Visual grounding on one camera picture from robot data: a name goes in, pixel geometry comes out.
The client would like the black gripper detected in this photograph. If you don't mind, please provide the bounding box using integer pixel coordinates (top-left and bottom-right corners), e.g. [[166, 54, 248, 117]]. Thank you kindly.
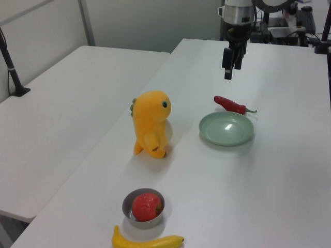
[[221, 23, 251, 81]]

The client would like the red apple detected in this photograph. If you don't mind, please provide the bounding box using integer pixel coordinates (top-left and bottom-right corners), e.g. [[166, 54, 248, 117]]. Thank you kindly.
[[132, 192, 163, 222]]

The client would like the red chili pepper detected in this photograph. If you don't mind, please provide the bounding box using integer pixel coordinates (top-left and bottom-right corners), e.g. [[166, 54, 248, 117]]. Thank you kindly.
[[213, 95, 258, 116]]

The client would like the dark equipment box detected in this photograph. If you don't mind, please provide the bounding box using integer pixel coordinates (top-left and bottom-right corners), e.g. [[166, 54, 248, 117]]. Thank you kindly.
[[268, 26, 309, 47]]

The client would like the green plate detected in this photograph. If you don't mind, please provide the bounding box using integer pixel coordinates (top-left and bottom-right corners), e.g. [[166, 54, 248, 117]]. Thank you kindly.
[[198, 111, 255, 147]]

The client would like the black keyboard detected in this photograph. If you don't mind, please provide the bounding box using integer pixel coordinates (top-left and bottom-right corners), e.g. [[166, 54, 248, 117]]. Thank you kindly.
[[296, 9, 318, 33]]

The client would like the black pole with clamp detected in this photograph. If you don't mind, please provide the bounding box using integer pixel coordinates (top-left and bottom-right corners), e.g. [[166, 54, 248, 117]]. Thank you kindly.
[[314, 15, 331, 55]]

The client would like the orange dinosaur plush toy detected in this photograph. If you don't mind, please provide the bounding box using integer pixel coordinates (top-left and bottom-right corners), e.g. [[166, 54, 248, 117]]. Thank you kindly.
[[130, 89, 173, 159]]

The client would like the white side table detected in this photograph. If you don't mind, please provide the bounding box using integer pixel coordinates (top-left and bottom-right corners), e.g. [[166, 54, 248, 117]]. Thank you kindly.
[[0, 45, 171, 224]]

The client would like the small metal bowl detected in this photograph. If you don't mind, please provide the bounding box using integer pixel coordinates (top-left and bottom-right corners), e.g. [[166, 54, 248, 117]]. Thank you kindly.
[[122, 188, 166, 229]]

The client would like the yellow banana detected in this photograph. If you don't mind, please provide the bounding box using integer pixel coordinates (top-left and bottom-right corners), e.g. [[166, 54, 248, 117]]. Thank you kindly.
[[111, 225, 185, 248]]

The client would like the black pole with flat base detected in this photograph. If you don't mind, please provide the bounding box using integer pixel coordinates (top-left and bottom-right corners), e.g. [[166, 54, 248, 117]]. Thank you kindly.
[[0, 27, 31, 98]]

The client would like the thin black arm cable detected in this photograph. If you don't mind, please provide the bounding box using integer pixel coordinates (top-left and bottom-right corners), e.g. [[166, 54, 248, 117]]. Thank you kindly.
[[252, 5, 261, 33]]

